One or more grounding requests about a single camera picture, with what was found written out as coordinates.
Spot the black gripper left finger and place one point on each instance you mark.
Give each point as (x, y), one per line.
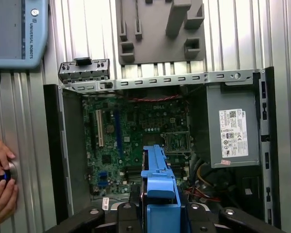
(128, 218)

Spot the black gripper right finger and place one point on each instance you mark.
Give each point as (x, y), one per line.
(196, 218)

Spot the person's right hand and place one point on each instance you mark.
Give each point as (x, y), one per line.
(2, 204)

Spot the black RAM slot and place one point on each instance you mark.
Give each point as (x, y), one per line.
(133, 179)
(133, 169)

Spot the small blue header connector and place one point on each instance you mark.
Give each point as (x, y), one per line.
(104, 178)

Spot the grey power supply unit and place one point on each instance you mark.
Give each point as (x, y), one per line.
(215, 136)

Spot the blue expansion slot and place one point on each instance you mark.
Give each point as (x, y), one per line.
(118, 133)

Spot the green motherboard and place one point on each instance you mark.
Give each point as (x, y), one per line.
(135, 126)

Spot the round coin battery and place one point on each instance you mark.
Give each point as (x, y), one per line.
(109, 127)

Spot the white expansion slot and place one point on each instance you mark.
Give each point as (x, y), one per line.
(100, 128)

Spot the black expansion slot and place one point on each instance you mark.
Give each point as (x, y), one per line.
(92, 131)

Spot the black PC case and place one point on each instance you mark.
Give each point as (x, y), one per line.
(53, 145)

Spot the grey parts rack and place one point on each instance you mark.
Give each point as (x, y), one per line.
(155, 48)

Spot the pale blue teach pendant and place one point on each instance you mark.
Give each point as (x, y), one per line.
(4, 29)

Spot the metal slot retainer bracket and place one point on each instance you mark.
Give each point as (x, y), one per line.
(87, 72)

